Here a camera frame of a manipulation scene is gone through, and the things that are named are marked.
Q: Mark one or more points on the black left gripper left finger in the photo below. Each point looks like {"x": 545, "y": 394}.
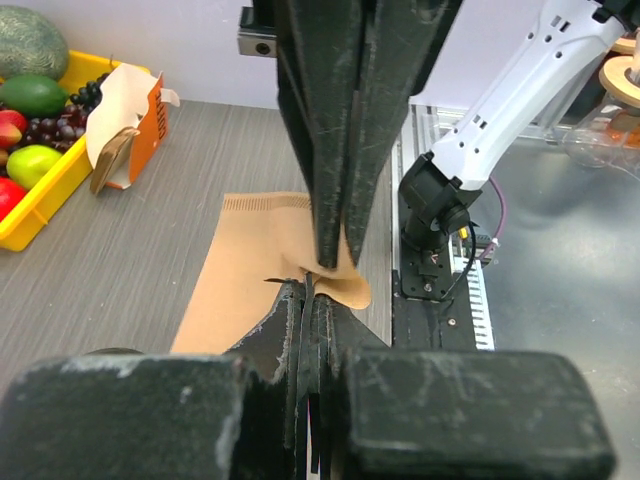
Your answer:
{"x": 126, "y": 415}

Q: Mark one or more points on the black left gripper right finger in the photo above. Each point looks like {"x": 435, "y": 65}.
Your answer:
{"x": 417, "y": 414}

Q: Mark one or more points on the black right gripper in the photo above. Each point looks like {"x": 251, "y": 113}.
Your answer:
{"x": 341, "y": 144}

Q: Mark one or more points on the brown paper coffee filter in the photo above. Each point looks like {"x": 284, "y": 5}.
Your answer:
{"x": 260, "y": 239}

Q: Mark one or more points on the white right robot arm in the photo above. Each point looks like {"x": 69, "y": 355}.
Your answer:
{"x": 564, "y": 38}

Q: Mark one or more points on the orange coffee filter box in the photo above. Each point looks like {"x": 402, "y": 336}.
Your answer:
{"x": 124, "y": 103}

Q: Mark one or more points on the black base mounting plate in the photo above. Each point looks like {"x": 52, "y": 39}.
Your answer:
{"x": 423, "y": 325}

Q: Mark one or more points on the stack of brown filters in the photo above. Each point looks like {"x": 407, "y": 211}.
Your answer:
{"x": 112, "y": 156}

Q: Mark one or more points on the yellow plastic fruit tray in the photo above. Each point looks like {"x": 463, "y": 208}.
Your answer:
{"x": 42, "y": 202}

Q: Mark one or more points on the dark purple grape bunch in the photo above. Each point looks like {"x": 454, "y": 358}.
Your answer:
{"x": 60, "y": 132}

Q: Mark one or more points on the red apple lower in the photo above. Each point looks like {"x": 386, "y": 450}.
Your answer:
{"x": 11, "y": 195}

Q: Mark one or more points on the green textured melon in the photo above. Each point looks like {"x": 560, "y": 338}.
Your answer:
{"x": 31, "y": 44}

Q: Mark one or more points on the light green apple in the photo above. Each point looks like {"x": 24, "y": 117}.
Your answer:
{"x": 28, "y": 165}

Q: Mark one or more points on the green avocado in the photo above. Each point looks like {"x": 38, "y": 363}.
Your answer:
{"x": 34, "y": 95}

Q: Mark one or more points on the red pink peaches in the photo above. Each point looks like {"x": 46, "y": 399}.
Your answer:
{"x": 13, "y": 125}

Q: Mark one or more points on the white slotted cable duct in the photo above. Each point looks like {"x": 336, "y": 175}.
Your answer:
{"x": 472, "y": 293}

